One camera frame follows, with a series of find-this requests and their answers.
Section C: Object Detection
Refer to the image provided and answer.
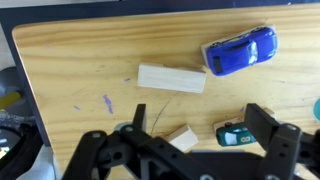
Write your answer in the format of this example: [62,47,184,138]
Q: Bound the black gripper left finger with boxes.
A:
[61,103,168,180]

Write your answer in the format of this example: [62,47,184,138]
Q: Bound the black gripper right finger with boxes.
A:
[244,103,320,180]

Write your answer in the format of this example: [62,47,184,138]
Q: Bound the green toy car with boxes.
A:
[215,121,259,148]

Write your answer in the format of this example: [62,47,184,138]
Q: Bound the blue toy car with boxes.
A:
[205,25,279,77]

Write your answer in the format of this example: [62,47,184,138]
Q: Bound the wooden side table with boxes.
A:
[11,3,320,180]

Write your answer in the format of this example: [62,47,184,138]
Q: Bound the gray round floor object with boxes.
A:
[0,66,26,118]

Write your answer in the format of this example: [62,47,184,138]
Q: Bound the yellow handled tool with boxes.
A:
[0,91,23,111]

